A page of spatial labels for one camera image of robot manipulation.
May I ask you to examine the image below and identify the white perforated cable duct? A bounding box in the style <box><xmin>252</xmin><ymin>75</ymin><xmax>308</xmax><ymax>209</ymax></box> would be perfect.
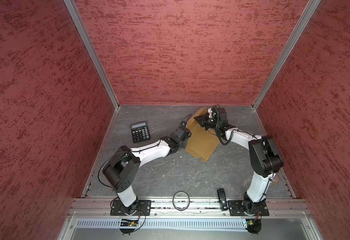
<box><xmin>75</xmin><ymin>218</ymin><xmax>247</xmax><ymax>232</ymax></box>

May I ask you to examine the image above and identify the aluminium front rail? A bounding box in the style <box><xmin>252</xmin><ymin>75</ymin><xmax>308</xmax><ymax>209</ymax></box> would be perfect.
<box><xmin>68</xmin><ymin>197</ymin><xmax>312</xmax><ymax>219</ymax></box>

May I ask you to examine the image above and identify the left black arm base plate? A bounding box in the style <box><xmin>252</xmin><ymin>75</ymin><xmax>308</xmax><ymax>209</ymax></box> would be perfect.
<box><xmin>110</xmin><ymin>199</ymin><xmax>152</xmax><ymax>217</ymax></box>

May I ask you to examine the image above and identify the black rubber ring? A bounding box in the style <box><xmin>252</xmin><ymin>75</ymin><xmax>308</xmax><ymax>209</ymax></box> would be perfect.
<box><xmin>172</xmin><ymin>191</ymin><xmax>191</xmax><ymax>212</ymax></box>

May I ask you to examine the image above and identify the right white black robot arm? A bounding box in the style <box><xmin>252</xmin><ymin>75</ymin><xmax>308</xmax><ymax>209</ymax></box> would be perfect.
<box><xmin>194</xmin><ymin>109</ymin><xmax>284</xmax><ymax>216</ymax></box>

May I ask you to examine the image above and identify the black desk calculator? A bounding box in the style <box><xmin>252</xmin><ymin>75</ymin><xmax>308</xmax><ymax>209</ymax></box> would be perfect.
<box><xmin>131</xmin><ymin>121</ymin><xmax>151</xmax><ymax>143</ymax></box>

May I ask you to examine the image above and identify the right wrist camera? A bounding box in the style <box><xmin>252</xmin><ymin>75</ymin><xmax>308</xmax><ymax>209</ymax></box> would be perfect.
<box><xmin>213</xmin><ymin>107</ymin><xmax>228</xmax><ymax>128</ymax></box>

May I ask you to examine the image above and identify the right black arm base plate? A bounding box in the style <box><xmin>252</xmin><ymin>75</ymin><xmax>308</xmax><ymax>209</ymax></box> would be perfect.
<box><xmin>228</xmin><ymin>200</ymin><xmax>270</xmax><ymax>217</ymax></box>

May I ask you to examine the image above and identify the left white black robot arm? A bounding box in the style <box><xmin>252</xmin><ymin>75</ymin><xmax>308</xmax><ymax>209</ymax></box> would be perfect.
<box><xmin>102</xmin><ymin>126</ymin><xmax>192</xmax><ymax>210</ymax></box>

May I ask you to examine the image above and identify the brown cardboard box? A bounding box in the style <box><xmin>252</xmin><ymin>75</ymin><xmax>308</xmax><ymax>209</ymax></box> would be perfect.
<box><xmin>185</xmin><ymin>108</ymin><xmax>220</xmax><ymax>162</ymax></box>

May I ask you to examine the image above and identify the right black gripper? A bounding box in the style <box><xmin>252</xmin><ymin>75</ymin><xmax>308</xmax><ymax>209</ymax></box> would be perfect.
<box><xmin>193</xmin><ymin>112</ymin><xmax>220</xmax><ymax>131</ymax></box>

